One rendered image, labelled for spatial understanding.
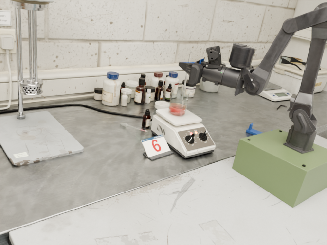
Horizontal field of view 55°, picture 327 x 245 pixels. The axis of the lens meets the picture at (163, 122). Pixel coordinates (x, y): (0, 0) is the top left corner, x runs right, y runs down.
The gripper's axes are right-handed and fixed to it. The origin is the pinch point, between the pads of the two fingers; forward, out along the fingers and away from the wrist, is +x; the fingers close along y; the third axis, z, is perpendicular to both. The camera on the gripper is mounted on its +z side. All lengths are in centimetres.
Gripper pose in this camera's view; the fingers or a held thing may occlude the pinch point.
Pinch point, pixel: (188, 66)
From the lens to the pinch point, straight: 103.6
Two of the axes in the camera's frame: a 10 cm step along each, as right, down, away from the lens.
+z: 1.6, -9.0, -4.1
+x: -8.9, -3.1, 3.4
